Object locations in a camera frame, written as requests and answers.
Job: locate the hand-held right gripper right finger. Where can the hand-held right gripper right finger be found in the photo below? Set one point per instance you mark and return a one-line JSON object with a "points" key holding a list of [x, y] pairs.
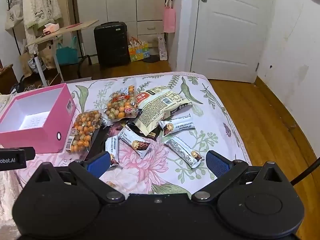
{"points": [[217, 165]]}

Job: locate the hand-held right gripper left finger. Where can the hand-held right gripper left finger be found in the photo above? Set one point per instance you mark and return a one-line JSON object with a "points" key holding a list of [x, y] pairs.
{"points": [[100, 163]]}

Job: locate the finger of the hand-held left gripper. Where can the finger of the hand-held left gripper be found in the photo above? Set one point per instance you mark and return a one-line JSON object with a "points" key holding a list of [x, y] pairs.
{"points": [[30, 153]]}

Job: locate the white snack bar packet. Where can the white snack bar packet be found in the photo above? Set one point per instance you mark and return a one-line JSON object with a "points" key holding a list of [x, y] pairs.
{"points": [[175, 126], [111, 147], [185, 151], [135, 143]]}

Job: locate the pink cardboard box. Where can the pink cardboard box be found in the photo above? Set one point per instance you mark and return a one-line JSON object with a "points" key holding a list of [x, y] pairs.
{"points": [[37, 135]]}

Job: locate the clear bag of orange balls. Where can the clear bag of orange balls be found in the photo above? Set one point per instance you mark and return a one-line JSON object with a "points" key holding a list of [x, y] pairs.
{"points": [[121, 105], [83, 130]]}

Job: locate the grey shoes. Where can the grey shoes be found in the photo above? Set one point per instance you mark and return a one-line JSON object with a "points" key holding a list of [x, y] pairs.
{"points": [[26, 87]]}

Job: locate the wooden nightstand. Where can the wooden nightstand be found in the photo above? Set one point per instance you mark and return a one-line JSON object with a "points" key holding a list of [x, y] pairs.
{"points": [[7, 78]]}

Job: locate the large beige snack bag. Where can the large beige snack bag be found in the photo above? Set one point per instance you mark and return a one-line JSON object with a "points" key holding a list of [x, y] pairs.
{"points": [[157, 107]]}

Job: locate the brown paper bag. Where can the brown paper bag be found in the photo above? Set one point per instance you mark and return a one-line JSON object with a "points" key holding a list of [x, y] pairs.
{"points": [[26, 65]]}

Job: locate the teal shopping bag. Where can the teal shopping bag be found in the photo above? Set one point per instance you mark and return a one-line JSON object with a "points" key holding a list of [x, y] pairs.
{"points": [[66, 53]]}

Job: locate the colourful cardboard box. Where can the colourful cardboard box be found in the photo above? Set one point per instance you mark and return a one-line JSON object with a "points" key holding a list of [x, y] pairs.
{"points": [[138, 52]]}

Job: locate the black suitcase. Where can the black suitcase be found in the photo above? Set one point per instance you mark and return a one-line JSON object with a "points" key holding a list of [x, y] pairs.
{"points": [[111, 45]]}

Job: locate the pink tissue pack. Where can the pink tissue pack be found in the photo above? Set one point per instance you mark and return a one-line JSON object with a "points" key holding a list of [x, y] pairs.
{"points": [[51, 28]]}

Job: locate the white plastic bag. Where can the white plastic bag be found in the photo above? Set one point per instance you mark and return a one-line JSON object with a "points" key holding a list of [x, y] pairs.
{"points": [[162, 47]]}

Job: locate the wooden overbed table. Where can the wooden overbed table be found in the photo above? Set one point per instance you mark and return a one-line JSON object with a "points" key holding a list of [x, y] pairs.
{"points": [[72, 27]]}

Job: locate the white door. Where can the white door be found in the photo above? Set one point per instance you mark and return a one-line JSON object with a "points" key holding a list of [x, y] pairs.
{"points": [[230, 30]]}

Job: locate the beige tote bag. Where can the beige tote bag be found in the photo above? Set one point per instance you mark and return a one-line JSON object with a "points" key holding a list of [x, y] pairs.
{"points": [[13, 17]]}

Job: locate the white knitted cardigan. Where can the white knitted cardigan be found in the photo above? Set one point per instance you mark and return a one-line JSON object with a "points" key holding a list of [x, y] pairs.
{"points": [[41, 5]]}

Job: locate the pink paper bag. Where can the pink paper bag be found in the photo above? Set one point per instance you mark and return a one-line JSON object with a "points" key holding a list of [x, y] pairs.
{"points": [[169, 20]]}

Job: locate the white wardrobe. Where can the white wardrobe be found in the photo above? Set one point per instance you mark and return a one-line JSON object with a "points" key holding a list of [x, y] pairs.
{"points": [[120, 2]]}

